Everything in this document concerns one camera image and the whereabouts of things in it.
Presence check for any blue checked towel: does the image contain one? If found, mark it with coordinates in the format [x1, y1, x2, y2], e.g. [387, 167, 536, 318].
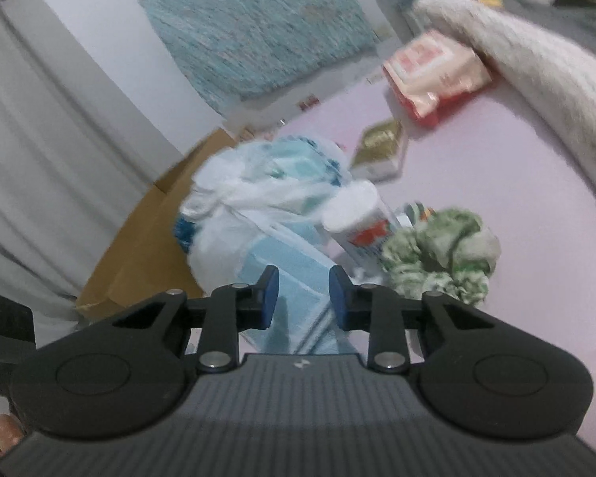
[239, 237, 355, 355]

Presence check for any green floral scrunchie cloth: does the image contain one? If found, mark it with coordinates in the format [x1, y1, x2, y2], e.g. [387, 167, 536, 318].
[381, 202, 502, 306]

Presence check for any white tissue roll pack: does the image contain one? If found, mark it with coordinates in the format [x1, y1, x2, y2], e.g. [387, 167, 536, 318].
[321, 180, 401, 273]

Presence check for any person left hand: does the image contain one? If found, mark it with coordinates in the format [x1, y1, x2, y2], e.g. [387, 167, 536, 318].
[0, 413, 25, 457]

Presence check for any brown cardboard box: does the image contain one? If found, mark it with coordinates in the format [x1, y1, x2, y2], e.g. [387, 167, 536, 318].
[76, 129, 236, 321]

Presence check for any white plastic bag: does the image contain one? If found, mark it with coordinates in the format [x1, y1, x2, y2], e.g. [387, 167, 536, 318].
[173, 134, 379, 353]

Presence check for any gold white soap box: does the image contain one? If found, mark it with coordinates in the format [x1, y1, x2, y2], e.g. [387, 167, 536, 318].
[348, 120, 409, 182]

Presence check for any grey curtain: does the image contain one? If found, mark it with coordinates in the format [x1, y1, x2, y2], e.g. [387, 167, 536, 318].
[0, 2, 180, 345]

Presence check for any pink wet wipes pack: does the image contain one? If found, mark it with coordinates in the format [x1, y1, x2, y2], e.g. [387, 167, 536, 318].
[382, 29, 493, 128]

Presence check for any rolled white quilt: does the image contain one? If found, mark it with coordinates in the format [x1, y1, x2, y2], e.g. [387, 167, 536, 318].
[413, 0, 596, 191]

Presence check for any floral teal wall cloth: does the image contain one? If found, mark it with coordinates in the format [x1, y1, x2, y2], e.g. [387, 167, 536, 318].
[139, 0, 375, 115]

